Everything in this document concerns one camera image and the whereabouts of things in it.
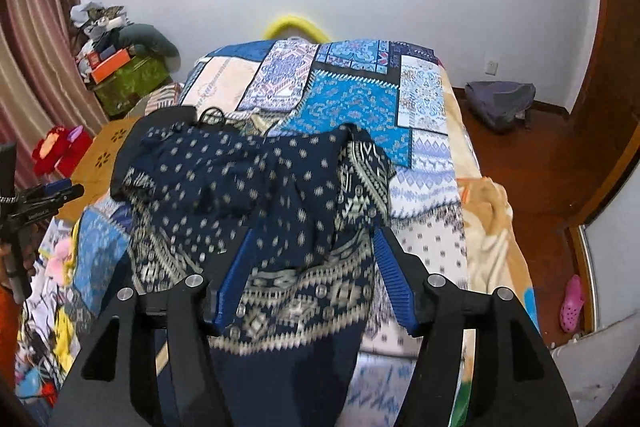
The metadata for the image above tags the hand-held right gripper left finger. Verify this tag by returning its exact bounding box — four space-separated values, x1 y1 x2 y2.
47 224 257 427

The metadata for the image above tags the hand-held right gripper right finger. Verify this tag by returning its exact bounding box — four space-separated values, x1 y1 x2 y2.
371 224 584 427

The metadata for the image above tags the navy patterned hoodie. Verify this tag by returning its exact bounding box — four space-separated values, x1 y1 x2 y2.
110 122 399 427

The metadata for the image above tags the person's left hand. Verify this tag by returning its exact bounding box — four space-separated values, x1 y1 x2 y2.
20 226 40 282

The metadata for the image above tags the red plush toy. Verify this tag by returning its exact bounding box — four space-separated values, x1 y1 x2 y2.
32 124 96 178

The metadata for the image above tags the wooden lap table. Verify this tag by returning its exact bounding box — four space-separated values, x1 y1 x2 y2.
64 115 147 219

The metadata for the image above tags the black garment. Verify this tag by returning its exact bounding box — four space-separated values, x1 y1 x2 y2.
111 105 236 202

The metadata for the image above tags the colourful cartoon quilt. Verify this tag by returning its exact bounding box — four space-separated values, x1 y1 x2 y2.
14 197 151 409

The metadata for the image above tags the orange box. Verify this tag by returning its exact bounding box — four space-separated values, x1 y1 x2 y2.
89 48 132 84

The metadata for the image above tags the pink checked cloth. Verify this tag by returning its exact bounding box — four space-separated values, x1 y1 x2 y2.
149 82 184 113

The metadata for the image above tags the pile of papers and bags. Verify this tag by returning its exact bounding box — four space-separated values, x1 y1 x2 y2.
69 1 127 54

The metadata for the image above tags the pink slipper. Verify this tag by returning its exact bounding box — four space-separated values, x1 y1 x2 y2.
558 274 586 334

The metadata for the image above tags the striped pink curtain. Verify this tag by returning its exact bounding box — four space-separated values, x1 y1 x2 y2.
0 0 112 194

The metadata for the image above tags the grey backpack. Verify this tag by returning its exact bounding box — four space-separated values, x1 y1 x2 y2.
464 80 537 136

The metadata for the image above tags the white sliding door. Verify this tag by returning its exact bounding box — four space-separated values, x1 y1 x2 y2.
547 177 640 410

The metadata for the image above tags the black cord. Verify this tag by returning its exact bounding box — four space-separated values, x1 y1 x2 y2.
196 106 229 128

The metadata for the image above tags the wooden door frame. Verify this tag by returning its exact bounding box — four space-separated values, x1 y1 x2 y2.
566 0 640 229

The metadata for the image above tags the yellow ring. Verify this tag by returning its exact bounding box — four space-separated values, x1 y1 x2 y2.
263 13 331 43

